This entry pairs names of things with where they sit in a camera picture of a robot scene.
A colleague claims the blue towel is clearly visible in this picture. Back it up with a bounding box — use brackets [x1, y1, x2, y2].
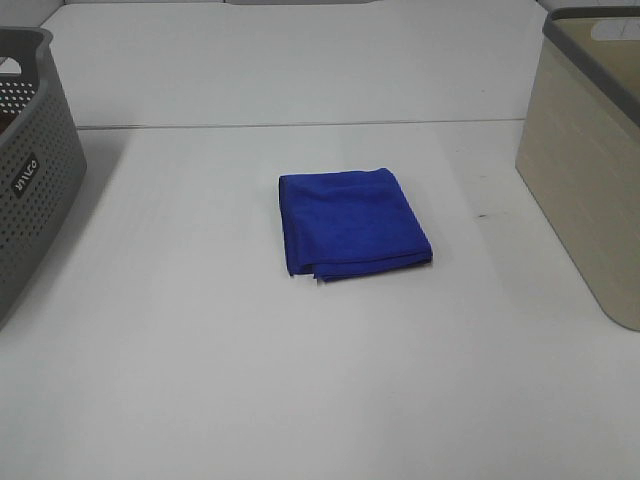
[278, 168, 433, 282]

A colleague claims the beige basket with grey rim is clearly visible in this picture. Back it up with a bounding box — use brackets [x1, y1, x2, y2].
[515, 6, 639, 331]

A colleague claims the grey perforated plastic basket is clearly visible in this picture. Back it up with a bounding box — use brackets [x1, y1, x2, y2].
[1, 26, 87, 320]

